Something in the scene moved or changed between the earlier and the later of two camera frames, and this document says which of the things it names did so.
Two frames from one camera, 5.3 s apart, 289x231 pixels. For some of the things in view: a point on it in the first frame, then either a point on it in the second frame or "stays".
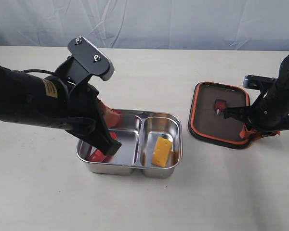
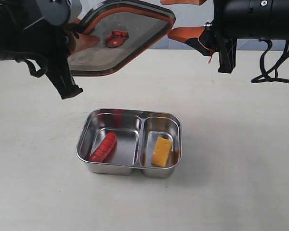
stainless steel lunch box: (151, 143) stays
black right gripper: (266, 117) -> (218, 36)
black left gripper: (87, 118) -> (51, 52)
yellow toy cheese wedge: (162, 153) stays
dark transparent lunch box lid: (205, 126) -> (110, 36)
